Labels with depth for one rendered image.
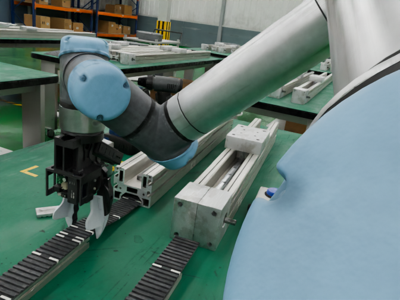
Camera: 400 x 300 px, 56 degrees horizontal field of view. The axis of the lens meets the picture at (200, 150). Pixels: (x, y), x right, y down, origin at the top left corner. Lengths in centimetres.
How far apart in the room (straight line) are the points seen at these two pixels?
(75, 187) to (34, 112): 198
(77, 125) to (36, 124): 200
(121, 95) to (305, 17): 25
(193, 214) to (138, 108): 30
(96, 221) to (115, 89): 30
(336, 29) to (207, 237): 62
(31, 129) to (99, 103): 218
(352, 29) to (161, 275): 54
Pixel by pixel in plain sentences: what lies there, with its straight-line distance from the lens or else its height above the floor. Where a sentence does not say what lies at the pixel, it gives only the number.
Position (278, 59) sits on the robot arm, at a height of 118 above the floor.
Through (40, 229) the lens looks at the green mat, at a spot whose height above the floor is 78.
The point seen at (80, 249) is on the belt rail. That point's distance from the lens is 74.
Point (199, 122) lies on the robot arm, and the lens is 53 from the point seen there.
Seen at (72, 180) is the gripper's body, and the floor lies 94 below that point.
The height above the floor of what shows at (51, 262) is 81.
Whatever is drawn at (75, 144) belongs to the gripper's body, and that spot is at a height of 100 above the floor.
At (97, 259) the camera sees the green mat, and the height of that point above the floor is 78.
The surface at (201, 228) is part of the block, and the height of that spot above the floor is 82.
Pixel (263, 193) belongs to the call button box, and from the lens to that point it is 92.
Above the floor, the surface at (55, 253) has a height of 82.
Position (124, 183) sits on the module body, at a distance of 91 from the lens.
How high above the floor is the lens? 121
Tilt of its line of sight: 19 degrees down
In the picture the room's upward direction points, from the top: 8 degrees clockwise
